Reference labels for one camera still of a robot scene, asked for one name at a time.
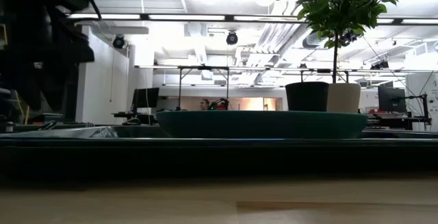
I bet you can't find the dark green round plate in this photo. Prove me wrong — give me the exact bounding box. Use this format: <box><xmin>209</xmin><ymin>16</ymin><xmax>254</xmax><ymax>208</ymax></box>
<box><xmin>155</xmin><ymin>110</ymin><xmax>369</xmax><ymax>140</ymax></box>

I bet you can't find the black cup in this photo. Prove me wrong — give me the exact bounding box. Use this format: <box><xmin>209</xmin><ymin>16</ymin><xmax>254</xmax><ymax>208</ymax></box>
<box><xmin>285</xmin><ymin>82</ymin><xmax>330</xmax><ymax>112</ymax></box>

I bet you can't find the black serving tray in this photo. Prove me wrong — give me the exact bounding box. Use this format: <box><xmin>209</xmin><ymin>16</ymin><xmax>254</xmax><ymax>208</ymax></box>
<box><xmin>0</xmin><ymin>124</ymin><xmax>438</xmax><ymax>179</ymax></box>

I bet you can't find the green leafy potted plant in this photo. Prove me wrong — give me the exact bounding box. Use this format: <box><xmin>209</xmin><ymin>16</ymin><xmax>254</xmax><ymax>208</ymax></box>
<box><xmin>296</xmin><ymin>0</ymin><xmax>400</xmax><ymax>84</ymax></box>

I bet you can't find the black ceiling spotlight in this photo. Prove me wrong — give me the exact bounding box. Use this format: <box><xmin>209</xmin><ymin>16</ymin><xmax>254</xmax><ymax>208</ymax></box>
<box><xmin>225</xmin><ymin>31</ymin><xmax>239</xmax><ymax>46</ymax></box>
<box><xmin>112</xmin><ymin>35</ymin><xmax>126</xmax><ymax>50</ymax></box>

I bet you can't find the long ceiling light bar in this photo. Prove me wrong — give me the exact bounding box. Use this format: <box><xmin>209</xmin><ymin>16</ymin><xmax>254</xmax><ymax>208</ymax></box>
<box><xmin>66</xmin><ymin>12</ymin><xmax>438</xmax><ymax>25</ymax></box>

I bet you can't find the red and black robot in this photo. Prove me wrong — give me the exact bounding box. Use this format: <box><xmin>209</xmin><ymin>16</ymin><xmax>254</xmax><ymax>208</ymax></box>
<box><xmin>208</xmin><ymin>97</ymin><xmax>230</xmax><ymax>112</ymax></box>

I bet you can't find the black computer monitor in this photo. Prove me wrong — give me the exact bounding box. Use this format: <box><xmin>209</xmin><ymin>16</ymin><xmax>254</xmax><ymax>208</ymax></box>
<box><xmin>131</xmin><ymin>87</ymin><xmax>160</xmax><ymax>109</ymax></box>
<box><xmin>377</xmin><ymin>86</ymin><xmax>407</xmax><ymax>113</ymax></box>

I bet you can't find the dark office desk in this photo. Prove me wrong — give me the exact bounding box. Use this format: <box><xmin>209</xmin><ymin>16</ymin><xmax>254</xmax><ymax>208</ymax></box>
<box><xmin>365</xmin><ymin>112</ymin><xmax>433</xmax><ymax>131</ymax></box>
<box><xmin>112</xmin><ymin>111</ymin><xmax>157</xmax><ymax>126</ymax></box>

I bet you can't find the black metal table frame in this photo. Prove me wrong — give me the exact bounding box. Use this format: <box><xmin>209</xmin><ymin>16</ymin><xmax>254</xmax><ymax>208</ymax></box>
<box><xmin>176</xmin><ymin>65</ymin><xmax>231</xmax><ymax>112</ymax></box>

